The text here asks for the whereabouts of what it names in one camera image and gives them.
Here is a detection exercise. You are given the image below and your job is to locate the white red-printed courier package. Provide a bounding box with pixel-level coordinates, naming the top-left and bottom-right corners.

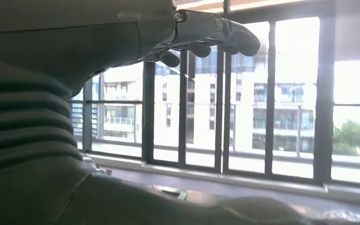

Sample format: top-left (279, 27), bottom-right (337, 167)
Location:
top-left (81, 153), bottom-right (113, 177)

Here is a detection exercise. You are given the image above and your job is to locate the building outside window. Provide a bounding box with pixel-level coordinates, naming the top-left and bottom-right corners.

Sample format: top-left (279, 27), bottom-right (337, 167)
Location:
top-left (71, 43), bottom-right (318, 156)

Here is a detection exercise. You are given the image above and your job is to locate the green plastic crate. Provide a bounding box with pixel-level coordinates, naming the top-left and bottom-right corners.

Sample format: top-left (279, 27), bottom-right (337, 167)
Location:
top-left (150, 185), bottom-right (189, 201)

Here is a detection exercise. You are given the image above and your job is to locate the white window sill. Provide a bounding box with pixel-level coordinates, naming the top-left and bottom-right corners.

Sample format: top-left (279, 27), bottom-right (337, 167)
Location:
top-left (88, 153), bottom-right (360, 206)

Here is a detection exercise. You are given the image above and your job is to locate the green tree outside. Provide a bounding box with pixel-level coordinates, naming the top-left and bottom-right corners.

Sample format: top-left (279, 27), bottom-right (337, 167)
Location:
top-left (332, 119), bottom-right (360, 159)

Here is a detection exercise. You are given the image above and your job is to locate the dark window frame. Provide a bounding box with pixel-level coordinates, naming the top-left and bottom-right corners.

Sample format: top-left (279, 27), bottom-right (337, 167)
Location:
top-left (68, 0), bottom-right (360, 188)

